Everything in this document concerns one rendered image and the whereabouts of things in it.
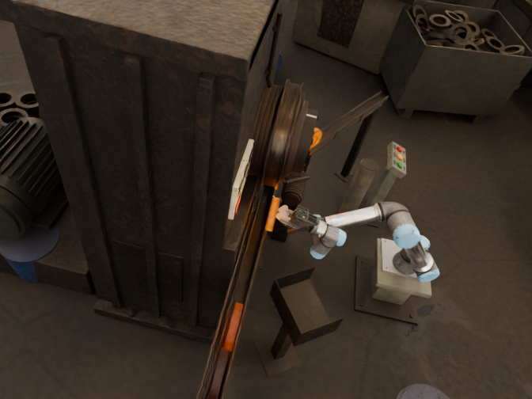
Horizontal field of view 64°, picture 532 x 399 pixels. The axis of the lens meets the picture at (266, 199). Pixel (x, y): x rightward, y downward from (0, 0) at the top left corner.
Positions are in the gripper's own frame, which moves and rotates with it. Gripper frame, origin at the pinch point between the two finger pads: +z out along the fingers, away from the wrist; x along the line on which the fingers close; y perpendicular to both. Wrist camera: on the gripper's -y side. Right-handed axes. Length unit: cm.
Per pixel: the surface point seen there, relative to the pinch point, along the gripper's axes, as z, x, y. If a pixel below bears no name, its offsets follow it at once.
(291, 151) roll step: 8.2, -4.8, 33.1
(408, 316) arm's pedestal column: -116, -12, -54
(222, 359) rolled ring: 3, 67, -6
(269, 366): -40, 39, -75
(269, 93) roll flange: 25, -21, 42
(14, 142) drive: 127, -15, -52
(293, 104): 16, -15, 46
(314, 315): -34.7, 32.3, -15.8
